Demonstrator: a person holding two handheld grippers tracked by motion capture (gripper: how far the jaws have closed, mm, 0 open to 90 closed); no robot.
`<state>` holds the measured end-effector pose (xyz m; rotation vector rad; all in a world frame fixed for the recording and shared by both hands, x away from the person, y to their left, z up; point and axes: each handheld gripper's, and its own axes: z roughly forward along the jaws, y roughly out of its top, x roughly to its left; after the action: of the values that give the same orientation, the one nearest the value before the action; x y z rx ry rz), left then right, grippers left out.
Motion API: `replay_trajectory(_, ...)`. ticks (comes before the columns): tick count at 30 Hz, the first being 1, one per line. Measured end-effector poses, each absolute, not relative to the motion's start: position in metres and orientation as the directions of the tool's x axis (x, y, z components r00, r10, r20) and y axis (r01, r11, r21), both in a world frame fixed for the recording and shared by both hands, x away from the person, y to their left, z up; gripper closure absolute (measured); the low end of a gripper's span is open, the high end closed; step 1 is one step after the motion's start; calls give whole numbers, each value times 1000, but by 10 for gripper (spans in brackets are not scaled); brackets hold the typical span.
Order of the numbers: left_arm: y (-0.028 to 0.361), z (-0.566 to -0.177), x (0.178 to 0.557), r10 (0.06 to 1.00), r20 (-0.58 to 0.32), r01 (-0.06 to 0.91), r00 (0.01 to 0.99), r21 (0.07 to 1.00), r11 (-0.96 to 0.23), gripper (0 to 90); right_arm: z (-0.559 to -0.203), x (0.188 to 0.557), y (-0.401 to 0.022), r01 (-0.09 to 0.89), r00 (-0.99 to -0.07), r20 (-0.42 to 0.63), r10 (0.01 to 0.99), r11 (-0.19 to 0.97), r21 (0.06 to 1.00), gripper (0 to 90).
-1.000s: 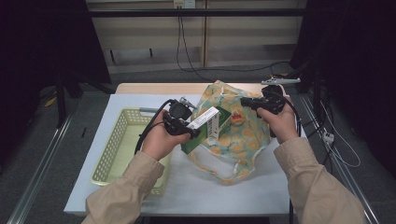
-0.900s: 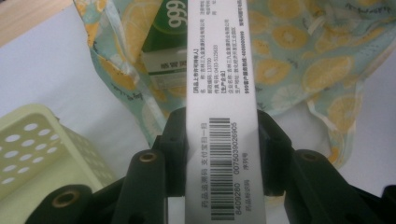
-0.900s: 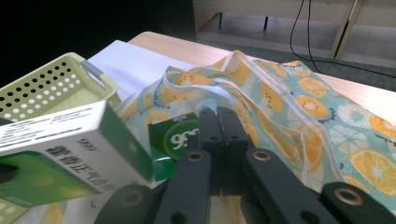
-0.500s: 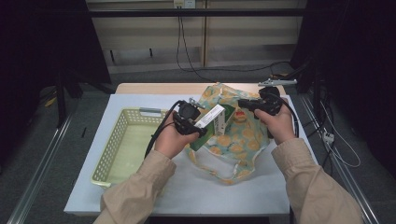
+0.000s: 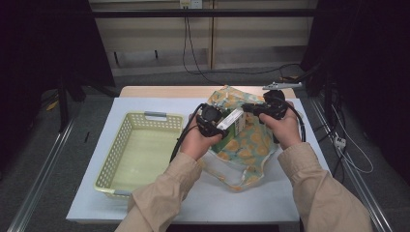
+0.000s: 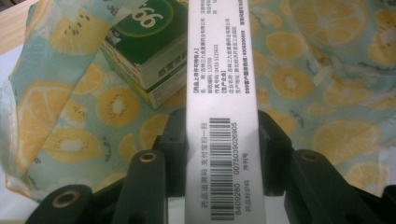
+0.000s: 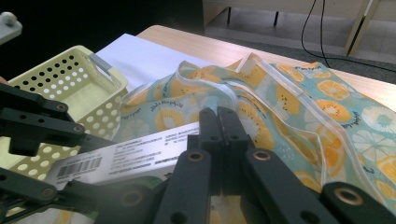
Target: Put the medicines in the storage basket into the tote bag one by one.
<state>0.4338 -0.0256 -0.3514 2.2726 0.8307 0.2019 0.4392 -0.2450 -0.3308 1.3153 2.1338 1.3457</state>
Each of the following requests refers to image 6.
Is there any green square medicine box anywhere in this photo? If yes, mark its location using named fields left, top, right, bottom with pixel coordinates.
left=100, top=0, right=190, bottom=111

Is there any tall white green medicine box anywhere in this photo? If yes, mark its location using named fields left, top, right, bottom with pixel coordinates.
left=183, top=0, right=267, bottom=224

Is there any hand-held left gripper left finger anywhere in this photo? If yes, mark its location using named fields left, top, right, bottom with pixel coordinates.
left=151, top=106, right=190, bottom=199

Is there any fruit print cloth bag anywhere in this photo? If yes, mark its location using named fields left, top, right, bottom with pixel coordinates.
left=0, top=0, right=396, bottom=203

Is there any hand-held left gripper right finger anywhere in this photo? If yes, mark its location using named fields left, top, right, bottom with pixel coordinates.
left=257, top=108, right=294, bottom=198

